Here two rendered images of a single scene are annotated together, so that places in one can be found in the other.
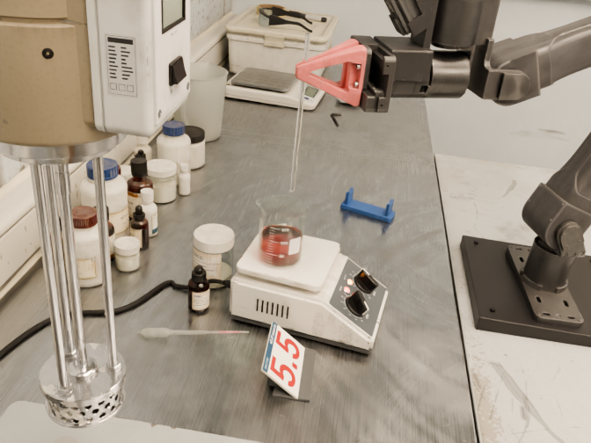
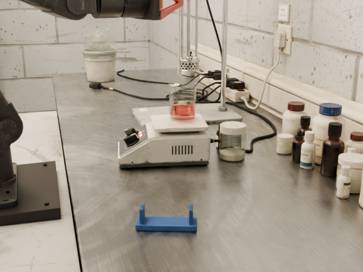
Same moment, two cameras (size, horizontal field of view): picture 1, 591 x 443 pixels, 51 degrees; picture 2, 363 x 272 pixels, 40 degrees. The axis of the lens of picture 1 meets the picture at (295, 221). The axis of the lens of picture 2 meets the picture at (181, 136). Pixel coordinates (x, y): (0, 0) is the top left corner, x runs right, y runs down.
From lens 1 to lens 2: 178 cm
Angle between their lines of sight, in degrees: 130
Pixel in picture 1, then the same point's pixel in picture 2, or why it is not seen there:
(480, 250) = (44, 198)
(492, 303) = (44, 168)
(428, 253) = (92, 204)
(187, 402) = not seen: hidden behind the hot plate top
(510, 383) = (40, 156)
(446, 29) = not seen: outside the picture
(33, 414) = (231, 116)
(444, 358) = (77, 157)
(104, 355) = (187, 59)
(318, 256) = (162, 122)
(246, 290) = not seen: hidden behind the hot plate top
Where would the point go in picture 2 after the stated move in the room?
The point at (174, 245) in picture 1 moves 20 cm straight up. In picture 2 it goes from (279, 165) to (285, 75)
